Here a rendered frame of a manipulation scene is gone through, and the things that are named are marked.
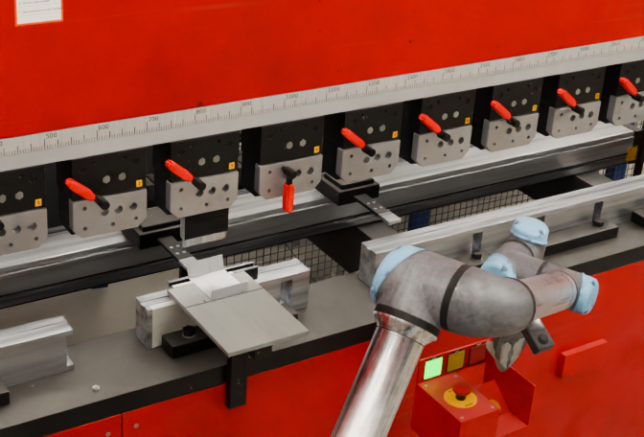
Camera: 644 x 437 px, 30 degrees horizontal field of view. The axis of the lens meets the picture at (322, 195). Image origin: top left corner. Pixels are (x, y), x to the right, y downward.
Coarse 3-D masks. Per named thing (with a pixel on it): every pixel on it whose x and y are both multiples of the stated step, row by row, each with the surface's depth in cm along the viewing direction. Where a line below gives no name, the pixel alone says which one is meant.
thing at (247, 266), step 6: (240, 264) 258; (246, 264) 258; (252, 264) 259; (228, 270) 256; (234, 270) 255; (240, 270) 256; (246, 270) 256; (252, 270) 257; (186, 276) 252; (252, 276) 258; (168, 282) 249; (174, 282) 250; (180, 282) 251; (168, 288) 250
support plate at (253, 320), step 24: (192, 288) 247; (192, 312) 239; (216, 312) 240; (240, 312) 240; (264, 312) 241; (288, 312) 241; (216, 336) 232; (240, 336) 232; (264, 336) 233; (288, 336) 234
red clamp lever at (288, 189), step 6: (282, 168) 246; (288, 168) 244; (288, 174) 243; (294, 174) 243; (288, 180) 245; (288, 186) 245; (288, 192) 245; (288, 198) 246; (288, 204) 246; (288, 210) 247
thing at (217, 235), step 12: (192, 216) 243; (204, 216) 245; (216, 216) 246; (180, 228) 245; (192, 228) 244; (204, 228) 246; (216, 228) 248; (192, 240) 247; (204, 240) 249; (216, 240) 250
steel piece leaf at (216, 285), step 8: (216, 272) 254; (224, 272) 254; (192, 280) 250; (200, 280) 250; (208, 280) 251; (216, 280) 251; (224, 280) 251; (232, 280) 251; (200, 288) 247; (208, 288) 247; (216, 288) 248; (224, 288) 245; (232, 288) 246; (240, 288) 247; (208, 296) 245; (216, 296) 244; (224, 296) 245
